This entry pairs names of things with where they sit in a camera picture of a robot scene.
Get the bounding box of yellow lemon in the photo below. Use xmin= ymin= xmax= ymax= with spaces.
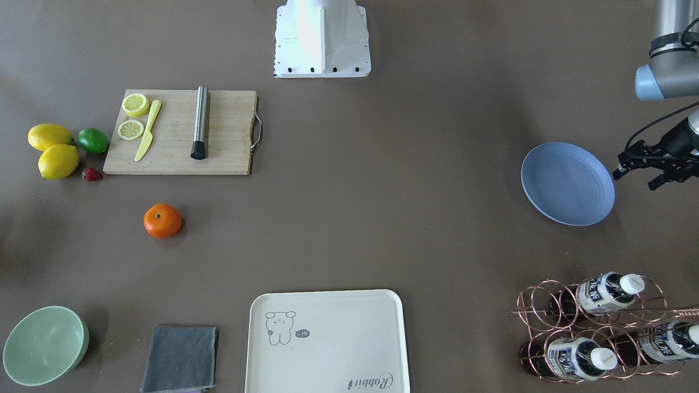
xmin=27 ymin=123 xmax=73 ymax=152
xmin=38 ymin=144 xmax=80 ymax=180

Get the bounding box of yellow lemon lower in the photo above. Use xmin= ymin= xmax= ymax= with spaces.
xmin=38 ymin=144 xmax=80 ymax=180

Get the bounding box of blue plate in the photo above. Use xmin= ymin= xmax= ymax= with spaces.
xmin=521 ymin=141 xmax=615 ymax=227

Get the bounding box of steel muddler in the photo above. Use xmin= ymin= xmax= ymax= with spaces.
xmin=190 ymin=85 xmax=209 ymax=160

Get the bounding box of copper wire bottle rack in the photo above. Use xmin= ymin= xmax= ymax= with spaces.
xmin=515 ymin=272 xmax=697 ymax=384

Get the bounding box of drink bottle top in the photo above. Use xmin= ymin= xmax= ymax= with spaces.
xmin=547 ymin=271 xmax=645 ymax=321

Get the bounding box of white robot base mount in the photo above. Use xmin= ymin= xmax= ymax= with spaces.
xmin=273 ymin=1 xmax=372 ymax=78

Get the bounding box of green bowl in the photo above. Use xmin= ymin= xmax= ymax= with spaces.
xmin=2 ymin=306 xmax=90 ymax=386

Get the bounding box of orange mandarin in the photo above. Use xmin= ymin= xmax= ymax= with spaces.
xmin=143 ymin=203 xmax=183 ymax=239

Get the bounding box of yellow lemon upper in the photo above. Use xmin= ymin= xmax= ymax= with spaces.
xmin=27 ymin=123 xmax=73 ymax=152

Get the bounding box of lemon slice lower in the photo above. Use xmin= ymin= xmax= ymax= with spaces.
xmin=117 ymin=119 xmax=145 ymax=141

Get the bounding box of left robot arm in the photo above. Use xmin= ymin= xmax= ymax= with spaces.
xmin=612 ymin=1 xmax=698 ymax=190

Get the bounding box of lemon slice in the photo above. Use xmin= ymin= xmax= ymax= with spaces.
xmin=121 ymin=93 xmax=150 ymax=117
xmin=117 ymin=119 xmax=145 ymax=141

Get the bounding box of grey folded cloth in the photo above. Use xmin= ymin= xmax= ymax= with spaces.
xmin=140 ymin=324 xmax=219 ymax=392

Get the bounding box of green lime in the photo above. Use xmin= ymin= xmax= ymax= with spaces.
xmin=77 ymin=128 xmax=110 ymax=154

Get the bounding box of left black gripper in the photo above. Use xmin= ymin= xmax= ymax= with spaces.
xmin=612 ymin=115 xmax=698 ymax=191

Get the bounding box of lemon slice upper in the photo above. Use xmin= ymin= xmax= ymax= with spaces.
xmin=121 ymin=93 xmax=150 ymax=117

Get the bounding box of wooden cutting board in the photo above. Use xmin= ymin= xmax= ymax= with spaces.
xmin=103 ymin=89 xmax=259 ymax=176

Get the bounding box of yellow plastic knife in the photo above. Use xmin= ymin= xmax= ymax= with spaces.
xmin=133 ymin=99 xmax=162 ymax=162

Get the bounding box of cream rabbit tray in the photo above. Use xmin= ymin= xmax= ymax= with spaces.
xmin=245 ymin=289 xmax=411 ymax=392

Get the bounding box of drink bottle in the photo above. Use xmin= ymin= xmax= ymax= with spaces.
xmin=547 ymin=271 xmax=645 ymax=321
xmin=519 ymin=337 xmax=618 ymax=383
xmin=611 ymin=319 xmax=698 ymax=367

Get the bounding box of red strawberry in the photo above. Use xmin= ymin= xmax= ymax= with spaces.
xmin=81 ymin=167 xmax=103 ymax=182

